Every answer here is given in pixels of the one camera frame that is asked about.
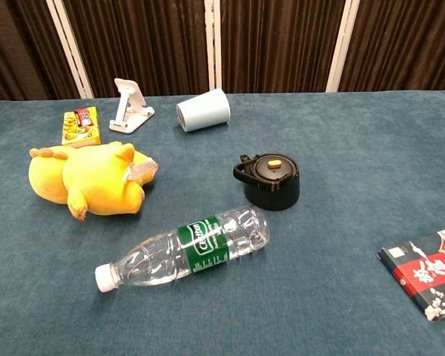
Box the yellow snack box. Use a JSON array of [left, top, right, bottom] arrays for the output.
[[61, 106, 102, 148]]

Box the white screen frame post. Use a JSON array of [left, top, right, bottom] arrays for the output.
[[325, 0, 360, 93], [204, 0, 224, 94], [45, 0, 95, 99]]

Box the light blue paper cup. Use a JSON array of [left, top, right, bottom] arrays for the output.
[[176, 88, 232, 134]]

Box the black bottle lid with handle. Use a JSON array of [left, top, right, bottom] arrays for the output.
[[232, 152, 301, 212]]

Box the white folding phone stand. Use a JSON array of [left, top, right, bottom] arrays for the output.
[[108, 77, 156, 134]]

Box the yellow plush toy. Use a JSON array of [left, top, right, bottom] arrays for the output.
[[28, 141, 159, 222]]

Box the dark red printed packet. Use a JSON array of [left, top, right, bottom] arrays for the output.
[[376, 224, 445, 324]]

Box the clear plastic water bottle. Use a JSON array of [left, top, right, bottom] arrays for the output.
[[93, 205, 271, 294]]

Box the dark brown curtain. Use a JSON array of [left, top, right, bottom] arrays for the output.
[[0, 0, 445, 105]]

